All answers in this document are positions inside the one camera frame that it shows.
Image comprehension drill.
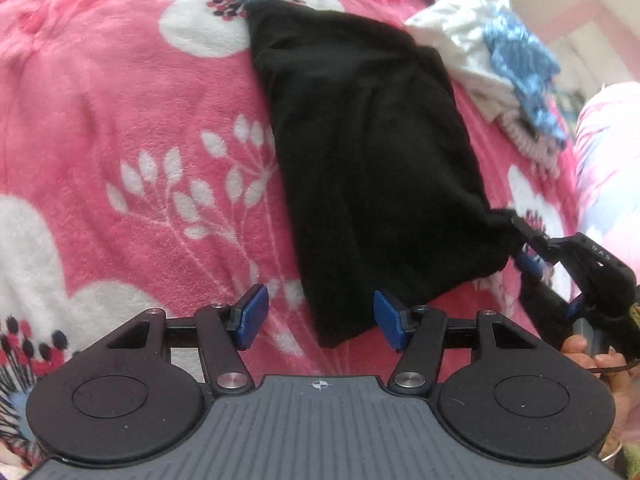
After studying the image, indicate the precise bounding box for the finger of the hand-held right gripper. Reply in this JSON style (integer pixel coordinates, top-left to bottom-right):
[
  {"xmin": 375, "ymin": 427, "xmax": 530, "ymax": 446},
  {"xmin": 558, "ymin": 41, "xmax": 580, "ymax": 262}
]
[
  {"xmin": 509, "ymin": 209, "xmax": 557, "ymax": 262},
  {"xmin": 516, "ymin": 254, "xmax": 572, "ymax": 334}
]

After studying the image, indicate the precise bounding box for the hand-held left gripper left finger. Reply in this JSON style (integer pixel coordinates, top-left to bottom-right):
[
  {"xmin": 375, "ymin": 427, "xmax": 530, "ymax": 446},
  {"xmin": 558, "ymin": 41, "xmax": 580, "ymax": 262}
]
[{"xmin": 106, "ymin": 284, "xmax": 270, "ymax": 395}]

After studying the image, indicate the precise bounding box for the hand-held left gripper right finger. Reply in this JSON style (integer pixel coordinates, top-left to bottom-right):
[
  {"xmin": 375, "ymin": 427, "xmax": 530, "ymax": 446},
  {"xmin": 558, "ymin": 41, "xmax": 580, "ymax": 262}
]
[{"xmin": 374, "ymin": 289, "xmax": 538, "ymax": 395}]

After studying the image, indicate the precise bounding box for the black shirt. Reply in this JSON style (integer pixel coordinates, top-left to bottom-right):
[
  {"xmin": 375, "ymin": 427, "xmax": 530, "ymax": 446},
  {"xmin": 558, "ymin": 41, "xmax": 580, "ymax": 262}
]
[{"xmin": 245, "ymin": 0, "xmax": 526, "ymax": 348}]

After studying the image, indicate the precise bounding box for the person's right hand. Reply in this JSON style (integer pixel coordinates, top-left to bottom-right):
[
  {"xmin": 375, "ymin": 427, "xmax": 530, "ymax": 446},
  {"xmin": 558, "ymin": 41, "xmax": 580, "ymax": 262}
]
[{"xmin": 561, "ymin": 335, "xmax": 632, "ymax": 456}]

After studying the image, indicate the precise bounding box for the pink striped knitted garment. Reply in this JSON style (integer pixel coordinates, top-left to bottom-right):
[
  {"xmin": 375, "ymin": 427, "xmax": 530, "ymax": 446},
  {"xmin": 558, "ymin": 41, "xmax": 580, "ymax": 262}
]
[{"xmin": 500, "ymin": 112, "xmax": 563, "ymax": 176}]

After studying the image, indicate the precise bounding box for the person's pink patterned clothing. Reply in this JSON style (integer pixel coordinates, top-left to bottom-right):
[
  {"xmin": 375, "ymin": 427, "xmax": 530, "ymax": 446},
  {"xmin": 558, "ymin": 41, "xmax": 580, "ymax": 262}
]
[{"xmin": 574, "ymin": 82, "xmax": 640, "ymax": 271}]

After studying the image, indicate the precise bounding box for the blue garment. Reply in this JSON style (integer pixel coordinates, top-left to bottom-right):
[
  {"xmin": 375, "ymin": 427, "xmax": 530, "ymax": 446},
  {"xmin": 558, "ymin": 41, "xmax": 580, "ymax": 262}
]
[{"xmin": 482, "ymin": 12, "xmax": 568, "ymax": 148}]

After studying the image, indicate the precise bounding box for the white garment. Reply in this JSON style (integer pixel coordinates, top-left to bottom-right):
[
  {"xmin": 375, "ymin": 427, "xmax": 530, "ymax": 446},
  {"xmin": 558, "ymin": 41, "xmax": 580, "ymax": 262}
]
[{"xmin": 402, "ymin": 0, "xmax": 526, "ymax": 121}]

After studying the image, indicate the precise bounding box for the pink framed panel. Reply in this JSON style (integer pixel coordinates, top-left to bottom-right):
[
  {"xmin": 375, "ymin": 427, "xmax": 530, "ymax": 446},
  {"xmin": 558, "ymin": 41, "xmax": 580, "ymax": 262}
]
[{"xmin": 542, "ymin": 0, "xmax": 640, "ymax": 86}]

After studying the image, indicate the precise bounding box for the pink floral blanket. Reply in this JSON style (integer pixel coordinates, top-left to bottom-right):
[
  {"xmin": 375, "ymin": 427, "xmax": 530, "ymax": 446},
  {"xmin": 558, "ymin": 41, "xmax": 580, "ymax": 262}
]
[{"xmin": 0, "ymin": 0, "xmax": 586, "ymax": 471}]

